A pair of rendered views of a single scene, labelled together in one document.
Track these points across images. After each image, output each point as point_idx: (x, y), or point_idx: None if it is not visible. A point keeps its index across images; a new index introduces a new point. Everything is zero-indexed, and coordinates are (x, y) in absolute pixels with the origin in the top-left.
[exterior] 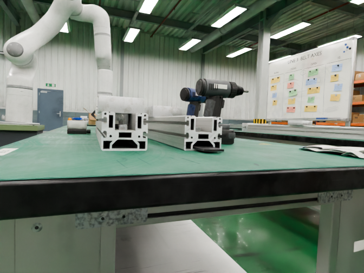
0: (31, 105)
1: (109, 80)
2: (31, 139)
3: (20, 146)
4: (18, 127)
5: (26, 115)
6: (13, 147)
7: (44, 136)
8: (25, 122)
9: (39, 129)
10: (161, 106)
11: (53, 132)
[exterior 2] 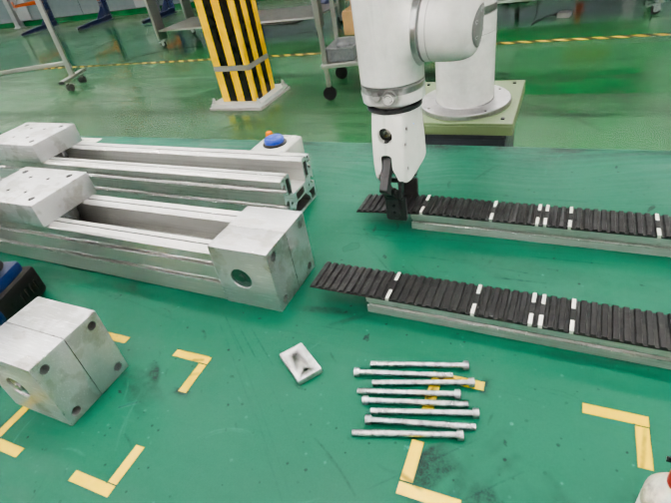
0: (448, 65)
1: (354, 31)
2: (173, 141)
3: (107, 142)
4: None
5: (439, 87)
6: (107, 140)
7: (211, 146)
8: (438, 103)
9: (424, 133)
10: (12, 175)
11: (333, 149)
